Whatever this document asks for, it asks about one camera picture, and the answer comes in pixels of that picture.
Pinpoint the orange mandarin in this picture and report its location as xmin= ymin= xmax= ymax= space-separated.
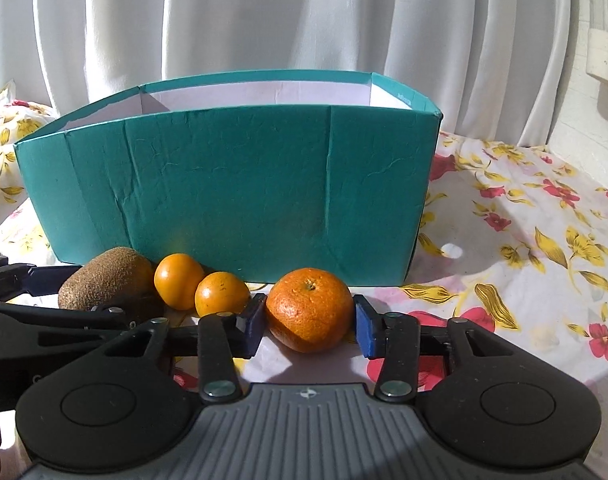
xmin=265 ymin=268 xmax=355 ymax=354

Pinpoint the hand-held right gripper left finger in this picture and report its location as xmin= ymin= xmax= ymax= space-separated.
xmin=104 ymin=292 xmax=269 ymax=405

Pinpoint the white wall fixture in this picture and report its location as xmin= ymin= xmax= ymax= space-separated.
xmin=585 ymin=27 xmax=608 ymax=123

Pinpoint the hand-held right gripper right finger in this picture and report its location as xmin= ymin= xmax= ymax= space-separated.
xmin=354 ymin=293 xmax=516 ymax=404

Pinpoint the yellow cherry tomato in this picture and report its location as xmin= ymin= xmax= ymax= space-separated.
xmin=194 ymin=271 xmax=251 ymax=318
xmin=154 ymin=253 xmax=206 ymax=311

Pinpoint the brown kiwi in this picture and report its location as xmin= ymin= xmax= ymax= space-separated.
xmin=58 ymin=246 xmax=157 ymax=311

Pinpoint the teal cardboard box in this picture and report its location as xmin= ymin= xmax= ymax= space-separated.
xmin=14 ymin=70 xmax=443 ymax=286

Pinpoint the floral tablecloth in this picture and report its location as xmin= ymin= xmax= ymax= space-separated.
xmin=0 ymin=80 xmax=608 ymax=466

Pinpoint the white curtain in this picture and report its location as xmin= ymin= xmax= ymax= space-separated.
xmin=0 ymin=0 xmax=592 ymax=150

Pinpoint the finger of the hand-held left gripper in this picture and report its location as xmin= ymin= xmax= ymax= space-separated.
xmin=0 ymin=301 xmax=135 ymax=334
xmin=0 ymin=255 xmax=84 ymax=302

